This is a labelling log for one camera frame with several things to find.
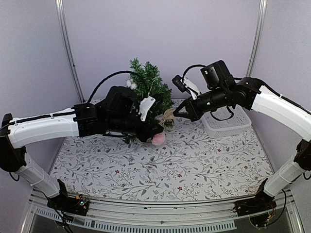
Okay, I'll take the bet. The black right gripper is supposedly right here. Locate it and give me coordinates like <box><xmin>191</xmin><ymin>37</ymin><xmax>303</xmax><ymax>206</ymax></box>
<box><xmin>173</xmin><ymin>85</ymin><xmax>229</xmax><ymax>122</ymax></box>

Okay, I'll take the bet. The pink pompom ornament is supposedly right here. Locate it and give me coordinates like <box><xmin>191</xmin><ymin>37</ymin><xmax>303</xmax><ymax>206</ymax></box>
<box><xmin>151</xmin><ymin>133</ymin><xmax>166</xmax><ymax>146</ymax></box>

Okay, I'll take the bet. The clear led light string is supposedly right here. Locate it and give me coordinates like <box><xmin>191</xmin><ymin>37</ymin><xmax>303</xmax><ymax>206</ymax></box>
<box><xmin>126</xmin><ymin>77</ymin><xmax>171</xmax><ymax>117</ymax></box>

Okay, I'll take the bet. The white plastic basket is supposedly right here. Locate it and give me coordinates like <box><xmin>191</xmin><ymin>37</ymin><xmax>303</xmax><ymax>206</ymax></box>
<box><xmin>201</xmin><ymin>106</ymin><xmax>252</xmax><ymax>138</ymax></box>

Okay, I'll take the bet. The small green christmas tree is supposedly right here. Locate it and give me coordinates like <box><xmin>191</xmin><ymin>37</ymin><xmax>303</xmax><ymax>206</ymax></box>
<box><xmin>122</xmin><ymin>57</ymin><xmax>175</xmax><ymax>144</ymax></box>

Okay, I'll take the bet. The white cotton ornament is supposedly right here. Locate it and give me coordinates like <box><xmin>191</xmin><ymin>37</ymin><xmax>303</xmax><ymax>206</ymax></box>
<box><xmin>126</xmin><ymin>78</ymin><xmax>137</xmax><ymax>90</ymax></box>

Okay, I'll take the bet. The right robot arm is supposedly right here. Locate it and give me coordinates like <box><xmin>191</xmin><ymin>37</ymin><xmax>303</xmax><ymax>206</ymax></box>
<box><xmin>172</xmin><ymin>60</ymin><xmax>311</xmax><ymax>212</ymax></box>

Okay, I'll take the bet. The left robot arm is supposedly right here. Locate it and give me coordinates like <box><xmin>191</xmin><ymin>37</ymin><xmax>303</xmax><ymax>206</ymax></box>
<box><xmin>0</xmin><ymin>86</ymin><xmax>163</xmax><ymax>211</ymax></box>

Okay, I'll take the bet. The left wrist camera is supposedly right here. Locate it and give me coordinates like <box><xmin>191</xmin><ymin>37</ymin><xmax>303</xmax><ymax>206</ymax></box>
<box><xmin>152</xmin><ymin>95</ymin><xmax>163</xmax><ymax>108</ymax></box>

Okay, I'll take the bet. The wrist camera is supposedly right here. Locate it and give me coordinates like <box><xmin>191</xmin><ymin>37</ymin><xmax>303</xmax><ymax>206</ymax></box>
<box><xmin>152</xmin><ymin>95</ymin><xmax>163</xmax><ymax>108</ymax></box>
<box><xmin>172</xmin><ymin>75</ymin><xmax>186</xmax><ymax>93</ymax></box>

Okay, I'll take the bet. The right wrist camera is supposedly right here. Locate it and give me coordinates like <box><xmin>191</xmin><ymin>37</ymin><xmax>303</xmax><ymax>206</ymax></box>
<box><xmin>172</xmin><ymin>75</ymin><xmax>186</xmax><ymax>93</ymax></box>

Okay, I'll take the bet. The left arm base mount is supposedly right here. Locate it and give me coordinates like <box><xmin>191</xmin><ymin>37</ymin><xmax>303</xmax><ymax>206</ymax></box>
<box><xmin>47</xmin><ymin>194</ymin><xmax>90</xmax><ymax>216</ymax></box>

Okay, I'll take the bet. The front aluminium rail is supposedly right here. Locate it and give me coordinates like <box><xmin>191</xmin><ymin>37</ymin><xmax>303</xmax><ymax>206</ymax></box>
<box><xmin>20</xmin><ymin>188</ymin><xmax>308</xmax><ymax>233</ymax></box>

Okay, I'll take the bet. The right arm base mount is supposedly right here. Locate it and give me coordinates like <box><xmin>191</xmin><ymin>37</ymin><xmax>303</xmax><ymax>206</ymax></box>
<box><xmin>232</xmin><ymin>197</ymin><xmax>276</xmax><ymax>228</ymax></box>

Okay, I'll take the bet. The right aluminium frame post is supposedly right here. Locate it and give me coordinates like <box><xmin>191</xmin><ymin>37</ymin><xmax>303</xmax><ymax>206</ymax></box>
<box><xmin>246</xmin><ymin>0</ymin><xmax>267</xmax><ymax>77</ymax></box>

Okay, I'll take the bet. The aluminium frame post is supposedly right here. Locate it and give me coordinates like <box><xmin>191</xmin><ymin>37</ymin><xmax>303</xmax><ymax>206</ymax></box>
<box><xmin>55</xmin><ymin>0</ymin><xmax>85</xmax><ymax>102</ymax></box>
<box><xmin>246</xmin><ymin>0</ymin><xmax>267</xmax><ymax>77</ymax></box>

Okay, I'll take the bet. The left aluminium frame post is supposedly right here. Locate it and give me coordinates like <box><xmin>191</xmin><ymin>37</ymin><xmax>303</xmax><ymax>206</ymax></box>
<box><xmin>55</xmin><ymin>0</ymin><xmax>85</xmax><ymax>102</ymax></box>

